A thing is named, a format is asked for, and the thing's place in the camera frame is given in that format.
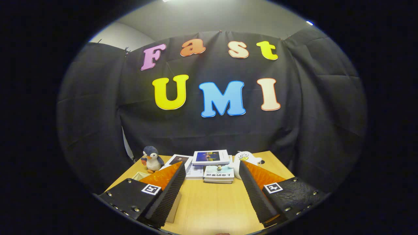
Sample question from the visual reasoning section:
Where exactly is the white book with dark portrait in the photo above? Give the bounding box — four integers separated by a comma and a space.
163, 154, 194, 170

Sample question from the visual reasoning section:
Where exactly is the white duck plush toy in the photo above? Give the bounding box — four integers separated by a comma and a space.
228, 151, 263, 180

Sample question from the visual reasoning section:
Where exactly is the beige storage box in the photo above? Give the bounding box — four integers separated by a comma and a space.
132, 170, 183, 224

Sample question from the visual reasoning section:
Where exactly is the grey penguin plush toy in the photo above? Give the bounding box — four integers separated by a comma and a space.
141, 146, 165, 174

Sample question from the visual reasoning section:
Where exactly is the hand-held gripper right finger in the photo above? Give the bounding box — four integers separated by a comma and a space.
238, 160, 327, 228

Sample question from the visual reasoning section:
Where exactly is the thin white book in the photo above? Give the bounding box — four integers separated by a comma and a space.
185, 163, 205, 180

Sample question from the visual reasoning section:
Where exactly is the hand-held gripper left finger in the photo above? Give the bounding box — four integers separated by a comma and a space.
98, 161, 186, 228

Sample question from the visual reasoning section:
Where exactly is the book with blue cover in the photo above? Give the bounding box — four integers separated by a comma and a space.
191, 149, 231, 166

